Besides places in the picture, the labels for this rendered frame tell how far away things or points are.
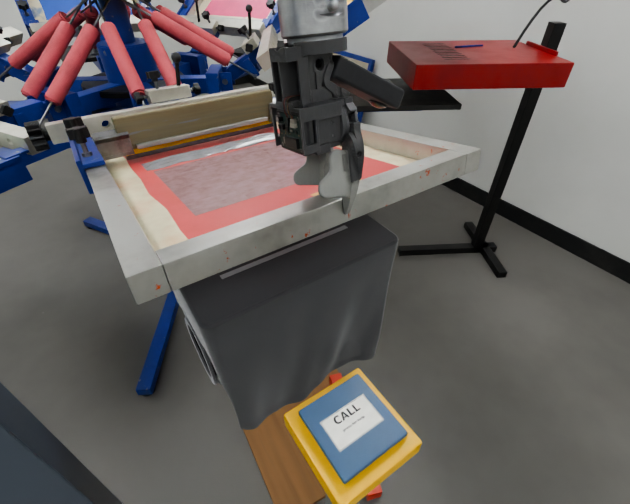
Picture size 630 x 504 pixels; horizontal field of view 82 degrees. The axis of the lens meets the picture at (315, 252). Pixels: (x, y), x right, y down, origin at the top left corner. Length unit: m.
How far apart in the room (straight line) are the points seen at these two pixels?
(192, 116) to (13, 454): 0.76
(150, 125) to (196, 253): 0.60
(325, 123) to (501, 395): 1.53
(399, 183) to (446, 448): 1.22
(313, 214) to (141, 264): 0.22
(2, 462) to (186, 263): 0.27
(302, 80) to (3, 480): 0.53
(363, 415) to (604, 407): 1.57
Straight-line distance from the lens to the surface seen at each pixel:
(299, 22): 0.44
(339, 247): 0.76
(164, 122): 1.00
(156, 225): 0.62
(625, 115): 2.45
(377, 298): 0.89
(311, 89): 0.46
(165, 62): 1.51
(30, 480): 0.57
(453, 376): 1.78
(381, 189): 0.55
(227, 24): 2.14
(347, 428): 0.50
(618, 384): 2.11
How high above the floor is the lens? 1.43
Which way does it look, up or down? 40 degrees down
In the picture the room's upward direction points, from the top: straight up
